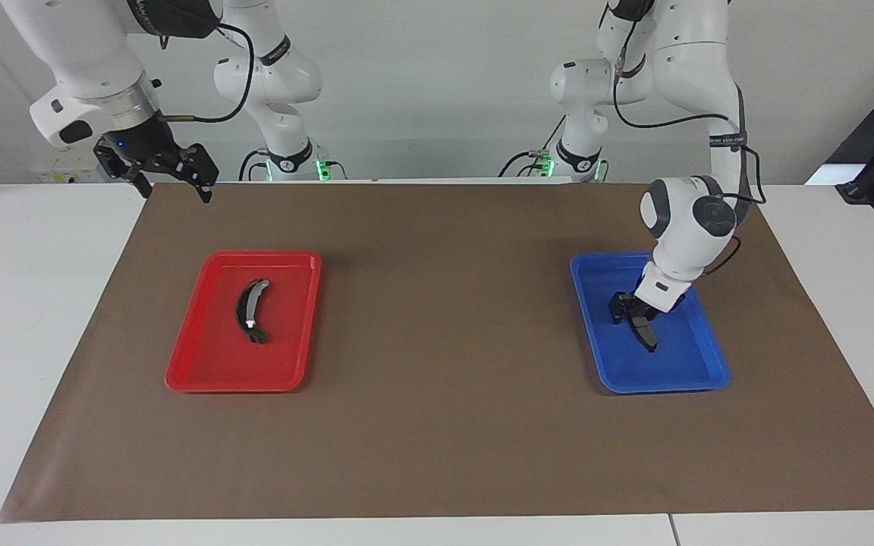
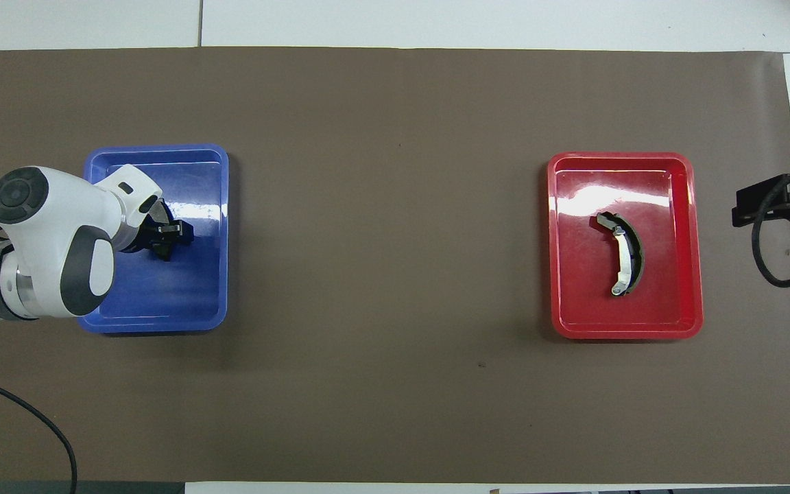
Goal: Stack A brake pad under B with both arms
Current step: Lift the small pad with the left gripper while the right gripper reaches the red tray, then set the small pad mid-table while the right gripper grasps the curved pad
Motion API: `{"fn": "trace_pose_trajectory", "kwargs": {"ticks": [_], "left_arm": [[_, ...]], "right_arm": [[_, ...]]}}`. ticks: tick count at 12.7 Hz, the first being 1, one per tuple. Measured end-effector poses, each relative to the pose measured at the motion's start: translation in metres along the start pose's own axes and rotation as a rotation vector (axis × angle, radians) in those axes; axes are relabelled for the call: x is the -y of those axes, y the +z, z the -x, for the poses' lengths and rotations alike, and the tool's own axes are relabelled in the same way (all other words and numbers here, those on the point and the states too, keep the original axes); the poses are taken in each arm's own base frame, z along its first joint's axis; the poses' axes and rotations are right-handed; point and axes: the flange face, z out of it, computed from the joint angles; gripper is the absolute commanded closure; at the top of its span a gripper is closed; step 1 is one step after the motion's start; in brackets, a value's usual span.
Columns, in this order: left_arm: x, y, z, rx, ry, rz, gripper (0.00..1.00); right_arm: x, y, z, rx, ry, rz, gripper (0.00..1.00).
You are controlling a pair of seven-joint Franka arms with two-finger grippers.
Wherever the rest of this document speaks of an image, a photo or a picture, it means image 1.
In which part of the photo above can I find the brown table mat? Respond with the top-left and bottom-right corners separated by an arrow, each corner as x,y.
0,182 -> 874,524

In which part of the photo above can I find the black right base cable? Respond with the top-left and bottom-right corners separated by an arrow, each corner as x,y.
238,148 -> 271,183

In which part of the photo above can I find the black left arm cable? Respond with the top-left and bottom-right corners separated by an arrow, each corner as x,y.
610,38 -> 769,275

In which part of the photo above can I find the blue plastic tray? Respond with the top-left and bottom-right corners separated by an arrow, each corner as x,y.
569,252 -> 732,394

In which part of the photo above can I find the black base cable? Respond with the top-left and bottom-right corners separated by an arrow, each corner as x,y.
509,114 -> 567,180
238,148 -> 271,183

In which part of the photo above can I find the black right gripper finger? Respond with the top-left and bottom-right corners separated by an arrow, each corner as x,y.
94,144 -> 154,200
183,144 -> 219,204

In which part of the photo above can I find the curved brake shoe metal web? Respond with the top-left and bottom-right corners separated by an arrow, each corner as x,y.
234,278 -> 272,345

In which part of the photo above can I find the grey brake pad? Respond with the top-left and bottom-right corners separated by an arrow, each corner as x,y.
629,311 -> 659,354

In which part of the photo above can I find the black left base cable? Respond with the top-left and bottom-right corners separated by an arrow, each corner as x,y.
509,114 -> 567,180

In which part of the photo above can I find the red plastic tray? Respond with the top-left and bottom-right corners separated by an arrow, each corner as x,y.
165,250 -> 323,394

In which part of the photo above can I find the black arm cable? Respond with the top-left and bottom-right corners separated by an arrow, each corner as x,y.
156,19 -> 256,124
610,38 -> 769,275

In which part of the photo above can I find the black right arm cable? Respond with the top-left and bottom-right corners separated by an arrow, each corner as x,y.
156,19 -> 256,124

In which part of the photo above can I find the white socket box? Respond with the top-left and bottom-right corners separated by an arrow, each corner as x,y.
31,148 -> 104,184

